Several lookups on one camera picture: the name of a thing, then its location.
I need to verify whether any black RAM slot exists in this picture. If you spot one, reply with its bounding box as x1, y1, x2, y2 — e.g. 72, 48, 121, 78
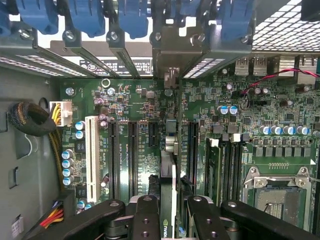
231, 133, 243, 201
221, 134, 232, 201

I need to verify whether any long black expansion slot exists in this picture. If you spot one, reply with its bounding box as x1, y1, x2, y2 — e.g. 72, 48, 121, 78
107, 119, 121, 201
127, 120, 140, 200

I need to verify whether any short black expansion slot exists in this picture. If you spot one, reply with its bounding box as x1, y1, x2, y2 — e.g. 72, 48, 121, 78
148, 121, 160, 148

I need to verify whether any white expansion slot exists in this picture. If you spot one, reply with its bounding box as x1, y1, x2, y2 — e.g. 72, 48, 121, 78
84, 115, 101, 204

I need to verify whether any metal slot cover plate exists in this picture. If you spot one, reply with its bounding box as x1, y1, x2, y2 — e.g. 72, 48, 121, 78
0, 22, 88, 77
106, 29, 142, 80
182, 23, 253, 80
62, 29, 121, 79

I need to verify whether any CPU socket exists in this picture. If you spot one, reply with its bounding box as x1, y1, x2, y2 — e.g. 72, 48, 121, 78
241, 165, 315, 240

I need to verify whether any green motherboard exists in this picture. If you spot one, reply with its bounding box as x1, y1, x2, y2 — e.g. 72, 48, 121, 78
59, 77, 320, 240

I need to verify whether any white power connector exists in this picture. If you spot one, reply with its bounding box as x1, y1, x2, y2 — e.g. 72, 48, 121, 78
49, 99, 73, 127

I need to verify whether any silver USB port block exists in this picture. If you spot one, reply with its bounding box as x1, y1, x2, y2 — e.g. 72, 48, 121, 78
234, 56, 252, 76
252, 56, 267, 76

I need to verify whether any silver rear port block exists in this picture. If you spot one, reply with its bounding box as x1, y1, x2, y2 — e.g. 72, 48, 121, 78
297, 55, 320, 85
278, 55, 296, 77

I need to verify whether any black grey PC case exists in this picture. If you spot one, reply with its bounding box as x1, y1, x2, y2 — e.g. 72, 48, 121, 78
0, 0, 320, 240

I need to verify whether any blue card retention clip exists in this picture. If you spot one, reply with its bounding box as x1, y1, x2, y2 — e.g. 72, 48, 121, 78
66, 0, 106, 38
116, 0, 150, 40
219, 0, 255, 43
16, 0, 60, 35
172, 0, 201, 26

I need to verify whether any red yellow wire bundle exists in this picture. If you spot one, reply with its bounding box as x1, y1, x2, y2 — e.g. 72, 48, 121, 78
39, 199, 65, 228

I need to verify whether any black braided power cable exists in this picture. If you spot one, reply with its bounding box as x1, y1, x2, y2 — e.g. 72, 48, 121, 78
7, 101, 66, 193

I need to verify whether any red black twisted wire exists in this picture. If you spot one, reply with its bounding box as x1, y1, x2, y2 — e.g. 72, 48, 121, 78
241, 67, 320, 96

